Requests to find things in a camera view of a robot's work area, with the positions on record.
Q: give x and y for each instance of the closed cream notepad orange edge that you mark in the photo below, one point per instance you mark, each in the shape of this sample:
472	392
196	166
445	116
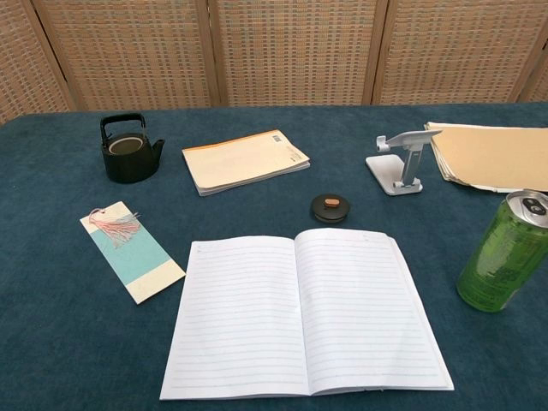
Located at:
244	162

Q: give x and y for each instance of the manila paper folder stack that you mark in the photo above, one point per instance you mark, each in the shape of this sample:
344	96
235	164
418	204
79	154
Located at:
492	158

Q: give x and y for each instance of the cream teal bookmark with tassel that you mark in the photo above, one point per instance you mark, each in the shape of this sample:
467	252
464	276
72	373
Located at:
137	261

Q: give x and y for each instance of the dark blue table cloth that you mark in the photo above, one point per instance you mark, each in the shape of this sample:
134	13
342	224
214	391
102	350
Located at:
64	342

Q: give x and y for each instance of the silver folding phone stand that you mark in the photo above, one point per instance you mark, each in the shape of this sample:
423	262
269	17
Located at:
385	171

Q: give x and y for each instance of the open lined notebook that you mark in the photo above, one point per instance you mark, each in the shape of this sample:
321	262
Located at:
257	321

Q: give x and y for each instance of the green drink can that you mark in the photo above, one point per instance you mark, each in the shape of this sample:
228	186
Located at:
492	265

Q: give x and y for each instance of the black teapot lid wooden knob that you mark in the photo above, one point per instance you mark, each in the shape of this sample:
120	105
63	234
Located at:
325	215

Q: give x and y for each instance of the woven folding screen panel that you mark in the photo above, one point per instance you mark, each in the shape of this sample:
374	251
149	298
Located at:
21	64
128	51
541	85
458	51
295	51

